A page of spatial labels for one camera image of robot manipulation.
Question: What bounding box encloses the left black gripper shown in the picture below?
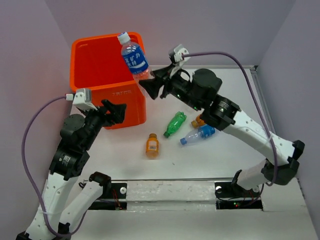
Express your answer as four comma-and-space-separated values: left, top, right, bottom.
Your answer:
81, 98, 129, 148

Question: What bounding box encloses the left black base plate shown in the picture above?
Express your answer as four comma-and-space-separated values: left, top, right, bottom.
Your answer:
89, 181, 128, 211

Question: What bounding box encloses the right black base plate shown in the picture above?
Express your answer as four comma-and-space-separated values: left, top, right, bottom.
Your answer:
214, 181, 263, 210

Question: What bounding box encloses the blue cap clear bottle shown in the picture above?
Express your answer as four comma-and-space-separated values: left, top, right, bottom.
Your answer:
180, 124, 216, 146

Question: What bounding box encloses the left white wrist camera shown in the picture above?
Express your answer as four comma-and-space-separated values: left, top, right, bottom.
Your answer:
65, 88, 97, 112

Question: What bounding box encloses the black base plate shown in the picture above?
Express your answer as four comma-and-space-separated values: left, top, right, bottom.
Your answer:
214, 181, 263, 210
89, 181, 128, 211

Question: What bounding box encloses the orange juice bottle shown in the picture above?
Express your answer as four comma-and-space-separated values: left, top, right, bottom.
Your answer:
145, 133, 160, 159

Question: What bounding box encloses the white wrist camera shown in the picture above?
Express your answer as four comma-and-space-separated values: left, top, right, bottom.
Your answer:
168, 44, 190, 66
65, 88, 97, 112

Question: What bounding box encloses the small orange bottle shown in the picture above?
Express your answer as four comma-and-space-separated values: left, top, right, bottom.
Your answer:
191, 115, 206, 129

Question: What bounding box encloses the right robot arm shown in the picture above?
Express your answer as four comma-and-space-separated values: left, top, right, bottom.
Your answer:
138, 65, 305, 196

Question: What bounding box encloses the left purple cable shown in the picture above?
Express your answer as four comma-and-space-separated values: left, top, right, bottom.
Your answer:
21, 95, 88, 236

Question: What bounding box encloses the blue label bottle white cap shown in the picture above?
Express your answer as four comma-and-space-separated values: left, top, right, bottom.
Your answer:
117, 32, 155, 83

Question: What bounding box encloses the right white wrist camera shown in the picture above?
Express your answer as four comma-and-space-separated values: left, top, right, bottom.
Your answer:
168, 44, 190, 66

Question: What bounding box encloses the orange plastic bin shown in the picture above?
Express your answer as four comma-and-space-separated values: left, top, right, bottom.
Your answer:
69, 33, 147, 129

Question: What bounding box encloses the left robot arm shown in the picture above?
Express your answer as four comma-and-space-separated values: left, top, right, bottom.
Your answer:
16, 99, 127, 240

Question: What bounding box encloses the green plastic bottle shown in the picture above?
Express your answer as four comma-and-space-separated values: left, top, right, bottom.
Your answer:
163, 111, 187, 138

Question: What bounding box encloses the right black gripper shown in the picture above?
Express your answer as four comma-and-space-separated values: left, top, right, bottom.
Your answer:
140, 61, 204, 111

